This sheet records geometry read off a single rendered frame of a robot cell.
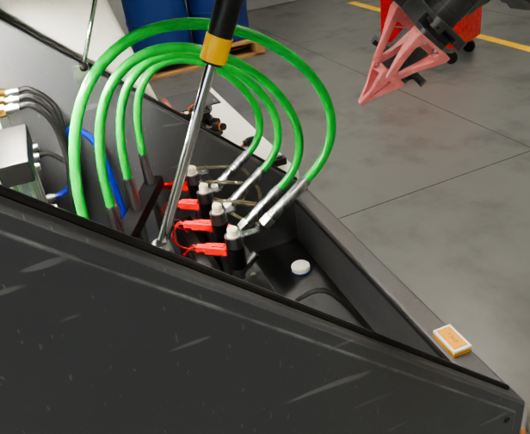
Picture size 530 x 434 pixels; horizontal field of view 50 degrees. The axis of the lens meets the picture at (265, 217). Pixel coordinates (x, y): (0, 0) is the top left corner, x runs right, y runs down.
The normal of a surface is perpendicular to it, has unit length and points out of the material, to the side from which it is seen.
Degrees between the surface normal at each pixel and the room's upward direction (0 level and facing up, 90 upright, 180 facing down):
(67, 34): 90
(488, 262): 0
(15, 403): 90
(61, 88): 90
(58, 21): 90
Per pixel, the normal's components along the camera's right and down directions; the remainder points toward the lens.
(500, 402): 0.37, 0.45
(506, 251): -0.11, -0.84
